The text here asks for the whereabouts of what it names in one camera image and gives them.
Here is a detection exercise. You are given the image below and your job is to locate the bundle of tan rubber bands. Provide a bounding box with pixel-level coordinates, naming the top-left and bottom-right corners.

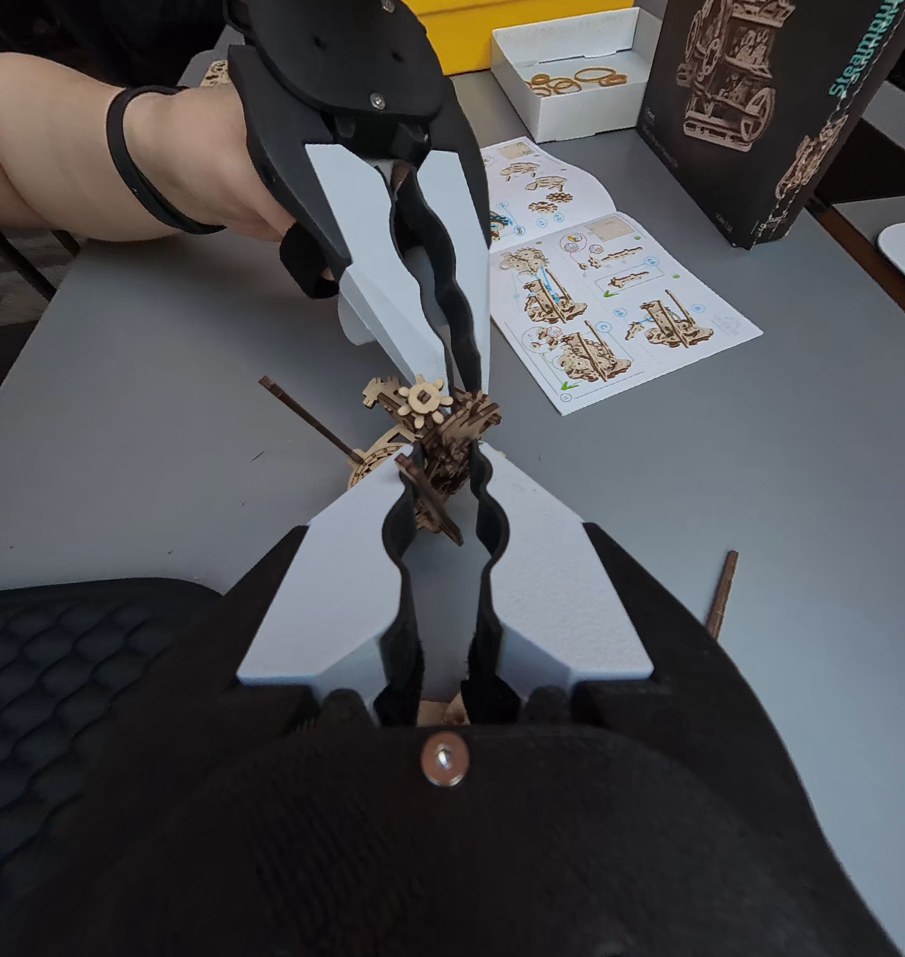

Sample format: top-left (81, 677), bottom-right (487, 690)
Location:
top-left (531, 66), bottom-right (629, 98)

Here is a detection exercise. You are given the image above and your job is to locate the black model kit box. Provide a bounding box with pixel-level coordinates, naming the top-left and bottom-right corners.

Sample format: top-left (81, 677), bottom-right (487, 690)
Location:
top-left (635, 0), bottom-right (905, 251)

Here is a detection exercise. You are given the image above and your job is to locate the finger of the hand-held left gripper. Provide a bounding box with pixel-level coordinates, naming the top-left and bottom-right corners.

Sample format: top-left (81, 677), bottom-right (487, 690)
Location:
top-left (396, 73), bottom-right (494, 396)
top-left (226, 45), bottom-right (457, 396)

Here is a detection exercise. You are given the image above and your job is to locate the printed instruction booklet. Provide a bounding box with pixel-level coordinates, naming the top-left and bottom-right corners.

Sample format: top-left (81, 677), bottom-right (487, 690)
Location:
top-left (478, 137), bottom-right (764, 417)

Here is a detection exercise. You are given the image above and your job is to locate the person's left hand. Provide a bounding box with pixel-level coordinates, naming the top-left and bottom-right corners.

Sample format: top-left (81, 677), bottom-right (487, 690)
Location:
top-left (127, 78), bottom-right (296, 242)

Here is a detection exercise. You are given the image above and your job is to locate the thin dark wooden stick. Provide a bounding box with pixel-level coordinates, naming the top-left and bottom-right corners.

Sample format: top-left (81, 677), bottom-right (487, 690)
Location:
top-left (705, 550), bottom-right (739, 642)

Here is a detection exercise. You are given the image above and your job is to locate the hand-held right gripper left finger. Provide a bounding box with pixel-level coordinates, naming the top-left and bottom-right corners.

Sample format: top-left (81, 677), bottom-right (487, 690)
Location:
top-left (237, 443), bottom-right (425, 725)

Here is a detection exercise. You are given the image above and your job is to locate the small white cardboard box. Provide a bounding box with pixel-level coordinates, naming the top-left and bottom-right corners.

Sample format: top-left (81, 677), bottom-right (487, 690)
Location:
top-left (491, 7), bottom-right (663, 145)

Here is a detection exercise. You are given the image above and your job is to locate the yellow plastic bin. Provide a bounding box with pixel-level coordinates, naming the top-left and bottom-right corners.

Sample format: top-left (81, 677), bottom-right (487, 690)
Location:
top-left (403, 0), bottom-right (640, 76)

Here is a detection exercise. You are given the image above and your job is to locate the person's left forearm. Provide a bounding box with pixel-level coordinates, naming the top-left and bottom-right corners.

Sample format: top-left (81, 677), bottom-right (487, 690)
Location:
top-left (0, 45), bottom-right (169, 242)

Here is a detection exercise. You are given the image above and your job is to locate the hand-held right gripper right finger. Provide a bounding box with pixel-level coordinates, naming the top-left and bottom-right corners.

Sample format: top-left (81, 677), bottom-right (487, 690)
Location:
top-left (463, 441), bottom-right (655, 722)

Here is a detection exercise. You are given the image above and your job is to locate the black padded armrest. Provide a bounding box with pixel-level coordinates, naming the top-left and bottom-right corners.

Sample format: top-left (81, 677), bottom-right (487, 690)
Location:
top-left (0, 576), bottom-right (225, 898)

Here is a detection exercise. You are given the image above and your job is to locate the wooden gear model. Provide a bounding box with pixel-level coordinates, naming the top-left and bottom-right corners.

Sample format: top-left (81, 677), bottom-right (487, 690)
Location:
top-left (258, 374), bottom-right (503, 548)

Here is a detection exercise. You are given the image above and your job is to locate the black wrist strap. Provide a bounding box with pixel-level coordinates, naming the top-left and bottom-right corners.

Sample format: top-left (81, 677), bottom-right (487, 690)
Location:
top-left (107, 84), bottom-right (226, 236)

